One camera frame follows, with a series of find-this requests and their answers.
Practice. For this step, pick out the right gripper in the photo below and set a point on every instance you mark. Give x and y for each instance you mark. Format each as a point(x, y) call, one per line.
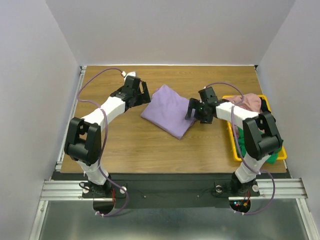
point(193, 110)

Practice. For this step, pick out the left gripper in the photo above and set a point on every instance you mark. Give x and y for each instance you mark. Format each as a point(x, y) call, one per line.
point(145, 96)

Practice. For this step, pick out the lavender t-shirt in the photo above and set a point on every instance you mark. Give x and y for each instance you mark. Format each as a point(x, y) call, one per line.
point(167, 110)

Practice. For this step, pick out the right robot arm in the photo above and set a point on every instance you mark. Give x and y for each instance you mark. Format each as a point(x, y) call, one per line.
point(261, 135)

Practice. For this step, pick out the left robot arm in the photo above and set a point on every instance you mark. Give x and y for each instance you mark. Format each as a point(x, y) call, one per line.
point(86, 136)

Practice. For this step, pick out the pink t-shirt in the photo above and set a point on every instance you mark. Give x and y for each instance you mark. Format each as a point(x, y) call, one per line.
point(251, 101)

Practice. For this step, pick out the black t-shirt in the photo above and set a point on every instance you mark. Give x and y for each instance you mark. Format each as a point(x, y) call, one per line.
point(264, 107)

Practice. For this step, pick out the green t-shirt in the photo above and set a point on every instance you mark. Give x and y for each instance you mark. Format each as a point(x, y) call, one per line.
point(241, 142)

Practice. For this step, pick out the yellow plastic tray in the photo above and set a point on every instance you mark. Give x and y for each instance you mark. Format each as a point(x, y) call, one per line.
point(282, 155)

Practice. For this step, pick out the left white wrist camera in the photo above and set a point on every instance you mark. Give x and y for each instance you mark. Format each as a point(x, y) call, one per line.
point(132, 74)

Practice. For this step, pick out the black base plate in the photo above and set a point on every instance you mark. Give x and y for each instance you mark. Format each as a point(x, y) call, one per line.
point(181, 190)

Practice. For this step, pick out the aluminium frame rail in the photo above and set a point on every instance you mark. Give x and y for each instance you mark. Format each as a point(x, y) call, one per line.
point(43, 204)

